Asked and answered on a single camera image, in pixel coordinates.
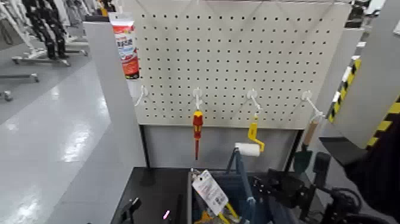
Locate white pegboard panel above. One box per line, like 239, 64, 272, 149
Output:
123, 0, 352, 130

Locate black robot on stand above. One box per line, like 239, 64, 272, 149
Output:
21, 0, 71, 67

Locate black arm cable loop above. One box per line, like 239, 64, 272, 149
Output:
329, 186, 364, 217

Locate grey partition panel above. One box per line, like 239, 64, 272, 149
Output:
46, 21, 148, 224

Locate blue crate carry handle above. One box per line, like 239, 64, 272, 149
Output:
225, 147, 260, 224

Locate red yellow screwdriver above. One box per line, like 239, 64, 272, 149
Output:
192, 110, 204, 161

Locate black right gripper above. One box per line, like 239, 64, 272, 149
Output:
253, 169, 314, 210

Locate red white sealant tube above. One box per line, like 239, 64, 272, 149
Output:
109, 13, 140, 80

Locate yellow black hazard tape strip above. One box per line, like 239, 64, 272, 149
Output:
326, 56, 363, 123
365, 96, 400, 150

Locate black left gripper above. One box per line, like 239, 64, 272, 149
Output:
120, 197, 174, 224

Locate blue grey plastic crate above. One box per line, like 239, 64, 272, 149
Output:
187, 169, 301, 224

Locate yellow pliers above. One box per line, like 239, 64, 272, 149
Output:
190, 169, 242, 224

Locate yellow handled paint roller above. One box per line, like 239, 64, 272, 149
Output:
234, 121, 265, 157

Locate white robot on stand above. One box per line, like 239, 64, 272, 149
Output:
0, 0, 43, 60

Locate grey wheeled stand base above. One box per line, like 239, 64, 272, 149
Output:
0, 73, 40, 84

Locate wooden handled green trowel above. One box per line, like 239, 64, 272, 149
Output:
292, 120, 319, 175

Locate white pegboard hook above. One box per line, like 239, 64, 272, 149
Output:
301, 91, 326, 122
192, 87, 204, 112
246, 89, 263, 119
135, 85, 149, 107

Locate grey panel below pegboard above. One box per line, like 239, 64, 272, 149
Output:
142, 125, 301, 172

